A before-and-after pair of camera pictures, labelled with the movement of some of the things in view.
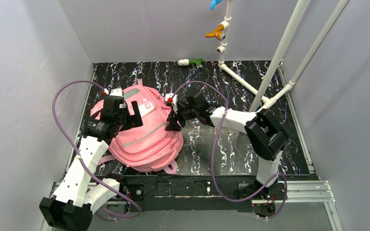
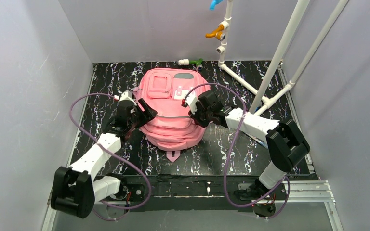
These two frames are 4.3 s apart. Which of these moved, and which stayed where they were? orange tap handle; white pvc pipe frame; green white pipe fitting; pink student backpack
Moved: pink student backpack
Stayed: green white pipe fitting; orange tap handle; white pvc pipe frame
